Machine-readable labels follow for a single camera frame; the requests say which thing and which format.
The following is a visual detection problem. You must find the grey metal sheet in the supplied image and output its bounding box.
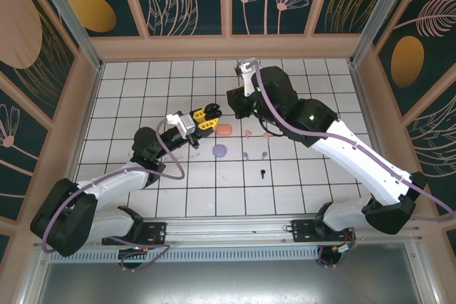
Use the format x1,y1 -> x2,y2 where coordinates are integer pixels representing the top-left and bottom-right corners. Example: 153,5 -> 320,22
21,261 -> 439,304

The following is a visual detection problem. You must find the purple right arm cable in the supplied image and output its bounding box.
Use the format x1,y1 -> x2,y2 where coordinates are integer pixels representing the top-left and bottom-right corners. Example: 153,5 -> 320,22
251,61 -> 456,269

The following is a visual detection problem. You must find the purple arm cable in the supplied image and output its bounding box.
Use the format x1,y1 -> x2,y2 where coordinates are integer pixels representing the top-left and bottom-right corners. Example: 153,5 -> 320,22
251,61 -> 456,269
41,118 -> 186,273

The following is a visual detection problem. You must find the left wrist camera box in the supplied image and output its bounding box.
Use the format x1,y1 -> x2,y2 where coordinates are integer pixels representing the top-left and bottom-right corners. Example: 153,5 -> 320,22
165,111 -> 197,138

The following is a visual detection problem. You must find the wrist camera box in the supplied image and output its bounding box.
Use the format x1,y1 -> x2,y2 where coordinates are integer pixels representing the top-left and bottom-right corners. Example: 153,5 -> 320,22
165,111 -> 197,138
234,56 -> 259,98

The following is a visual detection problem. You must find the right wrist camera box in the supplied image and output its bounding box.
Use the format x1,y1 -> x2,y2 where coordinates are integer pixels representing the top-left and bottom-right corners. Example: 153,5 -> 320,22
234,56 -> 259,98

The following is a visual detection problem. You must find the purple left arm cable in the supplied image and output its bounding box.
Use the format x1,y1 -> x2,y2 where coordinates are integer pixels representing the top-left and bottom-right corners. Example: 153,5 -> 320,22
41,118 -> 186,273

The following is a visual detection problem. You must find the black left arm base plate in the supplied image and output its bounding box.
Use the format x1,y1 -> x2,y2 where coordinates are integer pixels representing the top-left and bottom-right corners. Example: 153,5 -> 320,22
101,221 -> 168,246

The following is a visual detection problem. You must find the red black power wire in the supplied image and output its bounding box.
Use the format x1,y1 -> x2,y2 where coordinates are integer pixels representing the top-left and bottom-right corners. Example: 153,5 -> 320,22
119,232 -> 160,258
333,227 -> 358,259

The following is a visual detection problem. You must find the aluminium mounting rail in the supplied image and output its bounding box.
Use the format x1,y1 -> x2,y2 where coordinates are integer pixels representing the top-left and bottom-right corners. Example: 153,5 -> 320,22
33,214 -> 427,250

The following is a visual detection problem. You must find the grey slotted cable duct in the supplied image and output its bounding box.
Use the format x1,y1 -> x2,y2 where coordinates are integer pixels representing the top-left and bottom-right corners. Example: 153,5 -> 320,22
48,246 -> 321,264

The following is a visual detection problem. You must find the aluminium frame post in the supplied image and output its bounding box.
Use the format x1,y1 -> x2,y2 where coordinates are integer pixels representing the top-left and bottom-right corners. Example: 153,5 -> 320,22
351,0 -> 427,68
28,0 -> 104,72

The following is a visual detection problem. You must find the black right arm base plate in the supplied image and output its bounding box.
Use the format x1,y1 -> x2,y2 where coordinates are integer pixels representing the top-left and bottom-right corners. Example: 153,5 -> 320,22
291,218 -> 357,244

